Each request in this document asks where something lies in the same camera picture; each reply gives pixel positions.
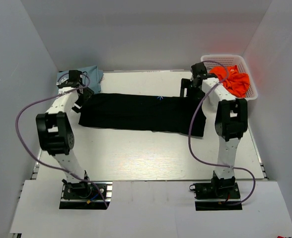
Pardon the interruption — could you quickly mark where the crumpled orange t-shirt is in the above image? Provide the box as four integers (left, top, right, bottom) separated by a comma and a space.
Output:
210, 65, 250, 98

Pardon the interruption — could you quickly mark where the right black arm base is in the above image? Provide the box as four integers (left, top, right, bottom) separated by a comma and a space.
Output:
189, 177, 242, 211

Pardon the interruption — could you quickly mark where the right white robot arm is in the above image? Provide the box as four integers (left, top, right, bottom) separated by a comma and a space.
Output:
180, 61, 248, 198

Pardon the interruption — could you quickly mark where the black t-shirt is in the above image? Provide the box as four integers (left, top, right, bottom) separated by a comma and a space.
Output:
79, 93, 206, 137

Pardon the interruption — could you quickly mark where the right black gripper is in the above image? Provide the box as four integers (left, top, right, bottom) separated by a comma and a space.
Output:
180, 78, 206, 102

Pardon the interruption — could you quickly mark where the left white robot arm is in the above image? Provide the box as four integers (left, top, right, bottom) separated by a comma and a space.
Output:
36, 70, 92, 198

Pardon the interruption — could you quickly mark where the white plastic basket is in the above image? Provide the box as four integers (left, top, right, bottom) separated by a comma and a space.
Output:
201, 55, 258, 101

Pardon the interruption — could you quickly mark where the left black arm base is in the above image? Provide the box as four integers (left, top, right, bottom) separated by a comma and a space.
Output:
59, 179, 113, 210

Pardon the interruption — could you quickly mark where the folded blue-grey t-shirt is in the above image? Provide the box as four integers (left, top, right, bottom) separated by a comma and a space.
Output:
56, 64, 104, 93

